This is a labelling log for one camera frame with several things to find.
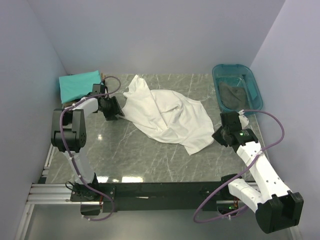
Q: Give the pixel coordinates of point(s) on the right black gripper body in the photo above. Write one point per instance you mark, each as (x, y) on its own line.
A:
(219, 136)

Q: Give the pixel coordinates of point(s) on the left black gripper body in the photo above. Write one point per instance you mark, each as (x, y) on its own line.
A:
(114, 107)

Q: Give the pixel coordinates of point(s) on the white printed t shirt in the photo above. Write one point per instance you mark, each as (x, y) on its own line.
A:
(168, 116)

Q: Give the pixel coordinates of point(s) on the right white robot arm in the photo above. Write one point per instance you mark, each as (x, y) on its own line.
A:
(275, 206)

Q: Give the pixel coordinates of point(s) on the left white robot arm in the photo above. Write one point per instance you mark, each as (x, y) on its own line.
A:
(69, 133)

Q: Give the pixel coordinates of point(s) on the black folded t shirt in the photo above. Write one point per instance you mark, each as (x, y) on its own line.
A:
(103, 87)

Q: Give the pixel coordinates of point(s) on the grey t shirt in bin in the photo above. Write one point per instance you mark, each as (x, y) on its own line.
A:
(233, 97)

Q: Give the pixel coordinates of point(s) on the teal plastic bin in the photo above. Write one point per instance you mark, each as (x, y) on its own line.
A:
(237, 75)

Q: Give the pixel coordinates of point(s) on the teal folded t shirt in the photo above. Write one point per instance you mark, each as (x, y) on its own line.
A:
(76, 86)

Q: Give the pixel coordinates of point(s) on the black base beam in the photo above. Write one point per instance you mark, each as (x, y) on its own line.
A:
(145, 196)

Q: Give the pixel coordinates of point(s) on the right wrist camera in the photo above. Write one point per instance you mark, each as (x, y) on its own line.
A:
(244, 121)

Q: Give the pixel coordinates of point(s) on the aluminium frame rail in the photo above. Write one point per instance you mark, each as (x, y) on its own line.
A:
(41, 193)

